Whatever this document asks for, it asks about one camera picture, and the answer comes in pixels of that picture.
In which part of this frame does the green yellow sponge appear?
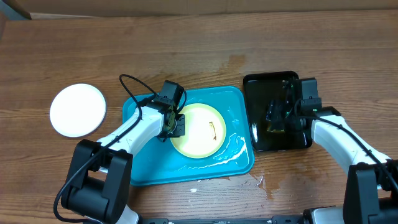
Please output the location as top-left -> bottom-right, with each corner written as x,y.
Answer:
267,123 -> 285,133

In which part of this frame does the yellow plate with stain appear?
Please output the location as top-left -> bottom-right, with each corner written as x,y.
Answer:
171,103 -> 226,159

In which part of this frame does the white plate with stain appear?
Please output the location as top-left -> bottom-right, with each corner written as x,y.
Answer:
49,83 -> 106,138

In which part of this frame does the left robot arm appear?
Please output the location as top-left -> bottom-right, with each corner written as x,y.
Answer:
53,80 -> 187,224

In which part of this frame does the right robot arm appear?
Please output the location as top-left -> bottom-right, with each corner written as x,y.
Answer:
266,78 -> 397,224

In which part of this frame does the black rectangular tray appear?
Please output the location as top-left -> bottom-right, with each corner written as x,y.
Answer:
243,71 -> 312,152

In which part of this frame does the teal plastic tray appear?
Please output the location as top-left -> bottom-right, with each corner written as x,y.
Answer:
131,86 -> 254,186

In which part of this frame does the cardboard backdrop panel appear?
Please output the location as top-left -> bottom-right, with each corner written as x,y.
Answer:
1,0 -> 397,20

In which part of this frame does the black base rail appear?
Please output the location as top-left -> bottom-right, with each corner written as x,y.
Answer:
137,215 -> 310,224

